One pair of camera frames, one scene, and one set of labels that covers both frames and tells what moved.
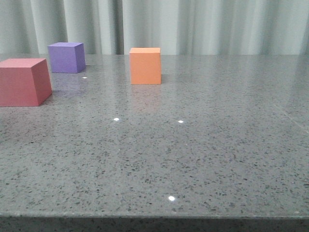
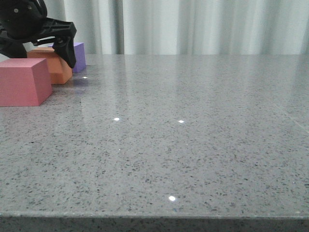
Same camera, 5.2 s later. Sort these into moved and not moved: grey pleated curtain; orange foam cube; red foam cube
Moved: orange foam cube
Not moved: grey pleated curtain; red foam cube
